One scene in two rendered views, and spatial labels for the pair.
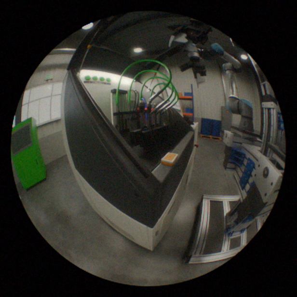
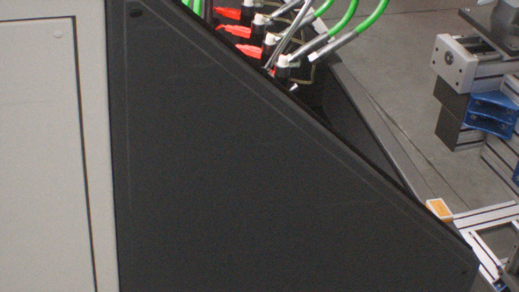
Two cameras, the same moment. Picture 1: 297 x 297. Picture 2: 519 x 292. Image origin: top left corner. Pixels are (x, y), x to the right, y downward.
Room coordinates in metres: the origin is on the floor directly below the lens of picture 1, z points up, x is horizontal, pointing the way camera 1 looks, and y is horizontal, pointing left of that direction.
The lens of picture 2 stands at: (-0.12, 0.88, 1.74)
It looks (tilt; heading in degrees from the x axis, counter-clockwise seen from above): 36 degrees down; 309
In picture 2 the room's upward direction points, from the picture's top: 6 degrees clockwise
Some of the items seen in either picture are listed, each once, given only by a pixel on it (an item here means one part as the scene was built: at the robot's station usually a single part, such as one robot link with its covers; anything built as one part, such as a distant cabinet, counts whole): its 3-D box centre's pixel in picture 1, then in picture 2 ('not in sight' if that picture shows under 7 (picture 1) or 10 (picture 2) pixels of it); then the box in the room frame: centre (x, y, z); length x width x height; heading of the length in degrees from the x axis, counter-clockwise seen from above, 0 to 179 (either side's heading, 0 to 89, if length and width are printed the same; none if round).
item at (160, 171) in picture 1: (183, 156); (380, 171); (0.41, -0.17, 0.87); 0.62 x 0.04 x 0.16; 148
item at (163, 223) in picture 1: (175, 208); not in sight; (0.40, -0.18, 0.45); 0.65 x 0.02 x 0.68; 148
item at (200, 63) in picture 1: (197, 66); not in sight; (0.47, -0.30, 1.39); 0.09 x 0.08 x 0.12; 58
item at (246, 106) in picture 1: (246, 108); not in sight; (0.41, -0.73, 1.20); 0.13 x 0.12 x 0.14; 9
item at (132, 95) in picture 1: (132, 101); not in sight; (0.88, 0.13, 1.21); 0.13 x 0.03 x 0.31; 148
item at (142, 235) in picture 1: (143, 199); not in sight; (0.55, 0.06, 0.40); 0.70 x 0.58 x 0.79; 148
